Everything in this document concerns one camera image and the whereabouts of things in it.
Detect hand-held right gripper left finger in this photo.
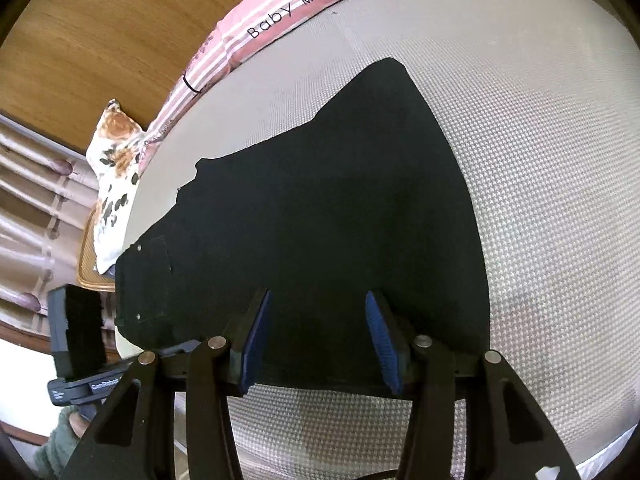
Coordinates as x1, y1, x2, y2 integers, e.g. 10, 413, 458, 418
60, 287, 274, 480

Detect person's left forearm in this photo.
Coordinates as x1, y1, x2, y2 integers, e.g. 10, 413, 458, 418
32, 406, 83, 473

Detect black pants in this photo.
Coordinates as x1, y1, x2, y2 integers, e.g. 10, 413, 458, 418
114, 57, 492, 402

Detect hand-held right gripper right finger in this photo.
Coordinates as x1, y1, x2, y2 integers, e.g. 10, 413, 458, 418
365, 290, 583, 480

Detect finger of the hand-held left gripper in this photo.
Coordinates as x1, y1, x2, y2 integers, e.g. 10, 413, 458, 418
47, 285, 108, 378

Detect white floral pillow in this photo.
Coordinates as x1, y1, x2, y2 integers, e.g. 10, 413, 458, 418
86, 100, 149, 275

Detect pale pleated curtain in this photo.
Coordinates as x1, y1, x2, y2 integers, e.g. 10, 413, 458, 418
0, 114, 102, 333

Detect bamboo woven headboard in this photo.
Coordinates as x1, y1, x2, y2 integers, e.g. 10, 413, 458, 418
0, 0, 308, 155

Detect person's left hand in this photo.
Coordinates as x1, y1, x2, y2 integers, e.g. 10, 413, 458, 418
67, 406, 97, 438

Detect wicker chair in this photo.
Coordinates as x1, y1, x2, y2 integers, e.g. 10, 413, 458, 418
76, 206, 120, 292

